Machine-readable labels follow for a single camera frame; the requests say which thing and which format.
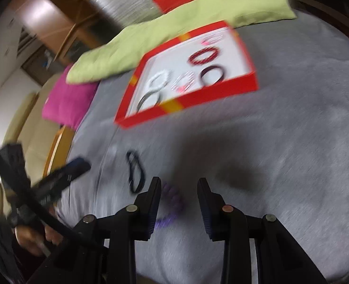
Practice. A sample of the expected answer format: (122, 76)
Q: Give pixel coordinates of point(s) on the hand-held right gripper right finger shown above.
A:
(207, 213)

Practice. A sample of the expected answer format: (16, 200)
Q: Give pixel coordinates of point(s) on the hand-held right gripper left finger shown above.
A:
(152, 213)

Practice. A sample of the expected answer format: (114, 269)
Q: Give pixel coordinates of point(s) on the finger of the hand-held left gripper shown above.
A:
(71, 171)

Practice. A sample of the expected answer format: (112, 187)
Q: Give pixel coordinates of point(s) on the red gift box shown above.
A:
(221, 90)

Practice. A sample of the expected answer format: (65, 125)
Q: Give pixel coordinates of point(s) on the person's left forearm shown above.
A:
(0, 251)

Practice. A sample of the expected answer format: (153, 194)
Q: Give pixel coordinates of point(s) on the person's left hand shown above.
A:
(29, 238)

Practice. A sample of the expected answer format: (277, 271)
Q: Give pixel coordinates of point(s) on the beige sofa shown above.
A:
(32, 124)

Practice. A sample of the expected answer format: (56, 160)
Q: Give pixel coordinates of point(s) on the magenta pillow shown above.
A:
(68, 100)

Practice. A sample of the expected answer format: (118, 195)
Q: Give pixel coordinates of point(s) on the wooden cabinet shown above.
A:
(47, 14)

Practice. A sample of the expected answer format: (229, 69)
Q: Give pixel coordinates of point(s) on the green pillow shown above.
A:
(162, 32)

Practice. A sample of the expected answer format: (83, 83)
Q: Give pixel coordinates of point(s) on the silver foil mat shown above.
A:
(124, 0)

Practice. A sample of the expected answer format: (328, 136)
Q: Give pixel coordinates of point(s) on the wooden bed frame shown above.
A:
(57, 148)

